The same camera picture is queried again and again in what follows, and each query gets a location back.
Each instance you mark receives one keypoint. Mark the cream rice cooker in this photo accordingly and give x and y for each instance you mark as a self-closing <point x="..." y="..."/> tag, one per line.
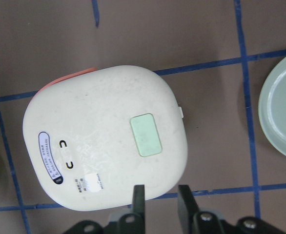
<point x="93" y="137"/>

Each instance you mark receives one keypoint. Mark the green plate right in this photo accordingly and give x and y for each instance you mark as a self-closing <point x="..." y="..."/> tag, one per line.
<point x="272" y="107"/>

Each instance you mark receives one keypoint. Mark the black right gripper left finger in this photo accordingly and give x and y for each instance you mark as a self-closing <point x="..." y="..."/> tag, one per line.
<point x="138" y="208"/>

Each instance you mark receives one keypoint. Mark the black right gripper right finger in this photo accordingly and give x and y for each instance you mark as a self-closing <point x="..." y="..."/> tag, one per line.
<point x="187" y="208"/>

